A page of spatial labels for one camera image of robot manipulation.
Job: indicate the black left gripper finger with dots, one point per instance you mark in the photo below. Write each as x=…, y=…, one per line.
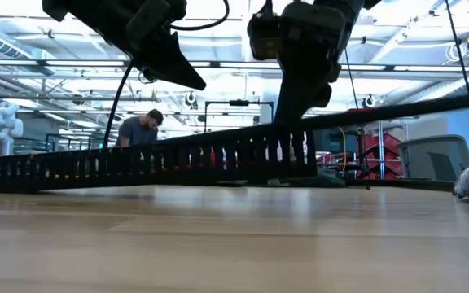
x=173, y=65
x=157, y=80

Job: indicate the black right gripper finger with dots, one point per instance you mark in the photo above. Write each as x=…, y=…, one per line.
x=299, y=101

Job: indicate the black duct cover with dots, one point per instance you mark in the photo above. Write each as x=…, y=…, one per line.
x=401, y=109

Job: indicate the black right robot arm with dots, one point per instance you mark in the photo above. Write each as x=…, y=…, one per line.
x=371, y=3

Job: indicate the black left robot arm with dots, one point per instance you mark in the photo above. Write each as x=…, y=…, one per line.
x=96, y=16

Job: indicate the white square pillar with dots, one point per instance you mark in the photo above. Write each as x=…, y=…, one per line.
x=267, y=110

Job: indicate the black monitor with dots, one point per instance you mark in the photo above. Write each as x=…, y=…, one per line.
x=328, y=142

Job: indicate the person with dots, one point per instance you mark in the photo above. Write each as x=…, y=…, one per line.
x=137, y=130

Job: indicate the red storage bin rack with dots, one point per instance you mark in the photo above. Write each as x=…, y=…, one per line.
x=389, y=150

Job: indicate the grey mesh office chair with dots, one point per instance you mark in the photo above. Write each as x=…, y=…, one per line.
x=434, y=158

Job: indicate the white robot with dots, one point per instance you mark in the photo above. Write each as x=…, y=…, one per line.
x=4, y=126

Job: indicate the black gantry frame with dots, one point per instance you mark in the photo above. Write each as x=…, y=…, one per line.
x=238, y=102

